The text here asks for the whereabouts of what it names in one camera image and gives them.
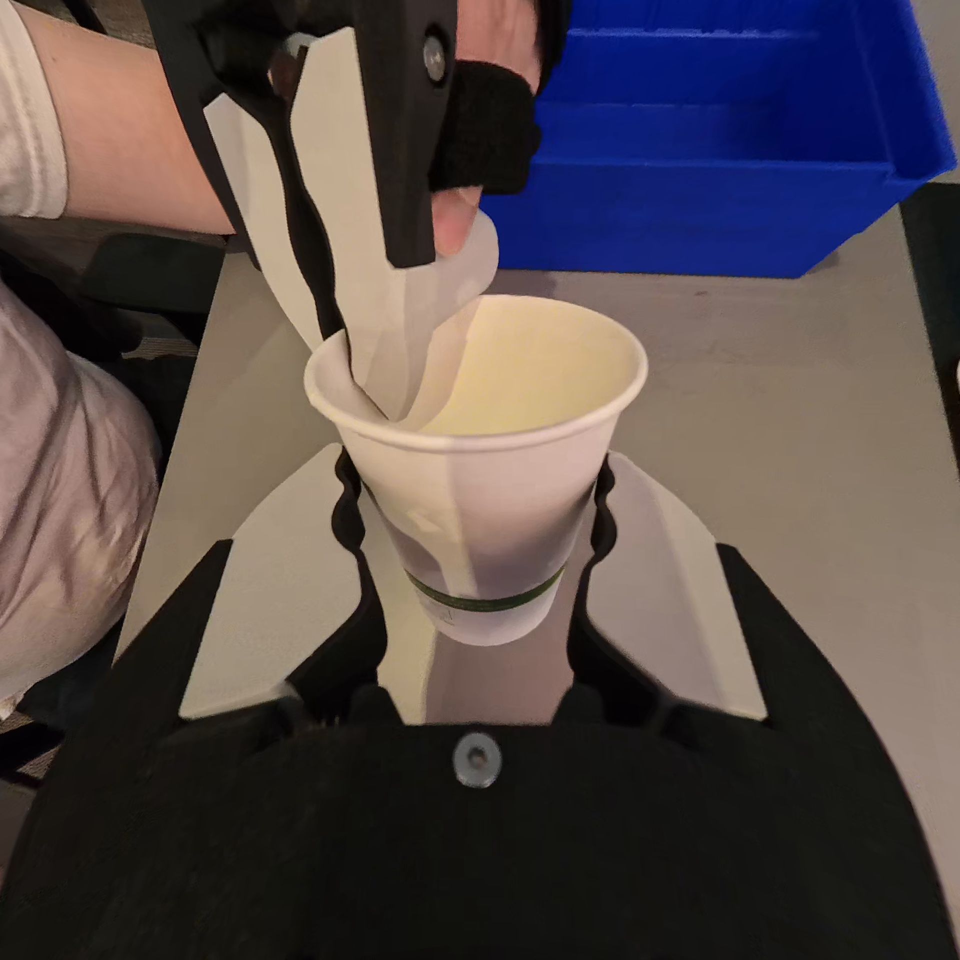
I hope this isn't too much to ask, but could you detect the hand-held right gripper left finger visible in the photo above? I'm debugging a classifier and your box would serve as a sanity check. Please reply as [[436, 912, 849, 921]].
[[180, 444, 388, 724]]

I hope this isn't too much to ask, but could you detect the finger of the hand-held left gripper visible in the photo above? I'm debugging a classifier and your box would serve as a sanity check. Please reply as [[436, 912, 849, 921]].
[[203, 90, 349, 354], [288, 27, 501, 424]]

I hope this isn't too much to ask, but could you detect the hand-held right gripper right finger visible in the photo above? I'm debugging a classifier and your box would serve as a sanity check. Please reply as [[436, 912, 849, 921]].
[[567, 453, 769, 724]]

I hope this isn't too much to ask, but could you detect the white paper cup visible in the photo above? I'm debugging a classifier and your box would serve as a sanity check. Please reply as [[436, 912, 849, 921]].
[[303, 293, 651, 648]]

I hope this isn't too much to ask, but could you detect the blue plastic bin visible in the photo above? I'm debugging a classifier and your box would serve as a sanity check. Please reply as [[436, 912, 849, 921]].
[[480, 0, 957, 282]]

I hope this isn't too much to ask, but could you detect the person's left forearm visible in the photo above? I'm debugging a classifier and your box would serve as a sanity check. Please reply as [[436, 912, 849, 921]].
[[15, 0, 241, 238]]

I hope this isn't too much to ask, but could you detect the black chair armrest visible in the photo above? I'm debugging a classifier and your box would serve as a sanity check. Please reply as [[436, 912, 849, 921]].
[[83, 233, 226, 319]]

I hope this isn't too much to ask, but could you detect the black flat mat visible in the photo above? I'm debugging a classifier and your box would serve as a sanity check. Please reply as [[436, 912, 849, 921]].
[[900, 180, 960, 421]]

